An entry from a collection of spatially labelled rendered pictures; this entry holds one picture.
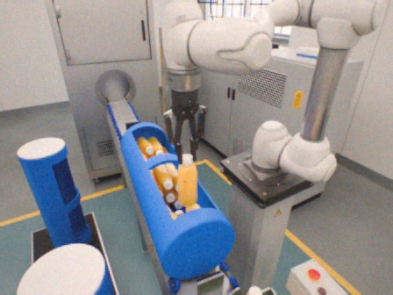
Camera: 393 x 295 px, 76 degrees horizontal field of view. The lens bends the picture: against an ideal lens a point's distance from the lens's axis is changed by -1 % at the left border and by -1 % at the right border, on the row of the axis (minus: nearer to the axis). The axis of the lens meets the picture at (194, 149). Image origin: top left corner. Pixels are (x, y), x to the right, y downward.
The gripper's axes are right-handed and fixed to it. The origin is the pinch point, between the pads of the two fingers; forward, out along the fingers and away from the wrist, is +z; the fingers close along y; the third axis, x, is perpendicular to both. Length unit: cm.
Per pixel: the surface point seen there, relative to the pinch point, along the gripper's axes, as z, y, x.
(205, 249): 35.1, -2.1, 10.4
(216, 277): 39.4, -2.2, 18.7
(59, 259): 40, 47, -11
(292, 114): 45, -136, -96
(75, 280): 40, 42, 1
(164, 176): 27.6, 0.7, -28.2
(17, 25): -15, 117, -487
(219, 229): 27.3, -7.4, 10.4
